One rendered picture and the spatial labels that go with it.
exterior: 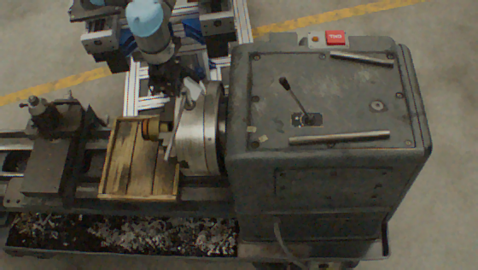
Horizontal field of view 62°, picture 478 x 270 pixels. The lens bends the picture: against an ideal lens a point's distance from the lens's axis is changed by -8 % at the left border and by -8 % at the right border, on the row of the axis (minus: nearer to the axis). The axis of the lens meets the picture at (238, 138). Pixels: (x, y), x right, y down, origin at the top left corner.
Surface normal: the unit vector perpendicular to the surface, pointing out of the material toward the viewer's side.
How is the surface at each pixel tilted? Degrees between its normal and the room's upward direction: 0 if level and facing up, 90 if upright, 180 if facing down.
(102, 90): 0
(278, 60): 0
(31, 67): 0
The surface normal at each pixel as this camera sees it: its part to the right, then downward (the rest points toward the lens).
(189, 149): -0.08, 0.41
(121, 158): -0.08, -0.52
